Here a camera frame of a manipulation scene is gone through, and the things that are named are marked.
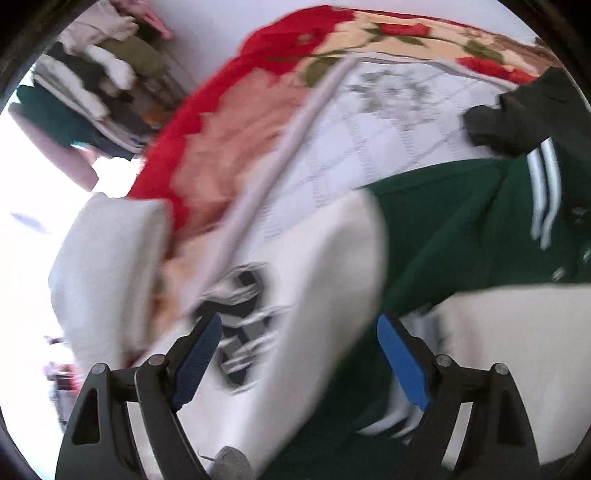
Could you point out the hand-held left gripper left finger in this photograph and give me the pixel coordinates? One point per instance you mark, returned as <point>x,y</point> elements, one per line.
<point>198,353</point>

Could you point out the pile of hanging clothes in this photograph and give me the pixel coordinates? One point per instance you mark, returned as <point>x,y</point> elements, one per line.
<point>106,78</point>

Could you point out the green and white jacket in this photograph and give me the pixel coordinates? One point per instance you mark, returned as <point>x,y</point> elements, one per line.
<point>438,240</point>

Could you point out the red floral blanket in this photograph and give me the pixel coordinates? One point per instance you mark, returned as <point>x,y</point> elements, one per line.
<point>203,152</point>

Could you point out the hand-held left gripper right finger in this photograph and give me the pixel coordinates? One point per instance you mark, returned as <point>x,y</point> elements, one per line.
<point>404,362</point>

